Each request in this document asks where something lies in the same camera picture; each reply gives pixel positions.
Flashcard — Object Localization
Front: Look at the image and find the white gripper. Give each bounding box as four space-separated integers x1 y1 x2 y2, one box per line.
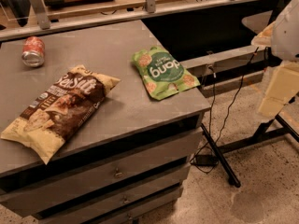
251 0 299 119

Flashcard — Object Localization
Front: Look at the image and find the brown sea salt chip bag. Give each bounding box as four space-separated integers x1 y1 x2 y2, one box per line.
1 64 120 163

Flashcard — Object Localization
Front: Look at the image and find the green dang snack bag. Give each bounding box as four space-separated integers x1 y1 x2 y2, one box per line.
132 46 200 101

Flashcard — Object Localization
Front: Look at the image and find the red coke can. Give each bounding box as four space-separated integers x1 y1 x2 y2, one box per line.
21 36 45 67

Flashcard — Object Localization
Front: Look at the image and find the black power adapter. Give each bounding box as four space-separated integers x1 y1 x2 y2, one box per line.
194 155 218 166

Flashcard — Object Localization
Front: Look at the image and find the grey drawer cabinet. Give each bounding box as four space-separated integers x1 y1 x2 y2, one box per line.
0 111 203 224

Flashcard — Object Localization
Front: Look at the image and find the black metal table frame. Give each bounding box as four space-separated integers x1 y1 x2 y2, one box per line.
201 114 299 188

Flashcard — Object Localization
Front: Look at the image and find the black cable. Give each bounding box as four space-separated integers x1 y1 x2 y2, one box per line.
190 47 260 175

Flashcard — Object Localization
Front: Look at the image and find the metal shelf rail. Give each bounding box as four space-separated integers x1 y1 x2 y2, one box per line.
0 0 283 43

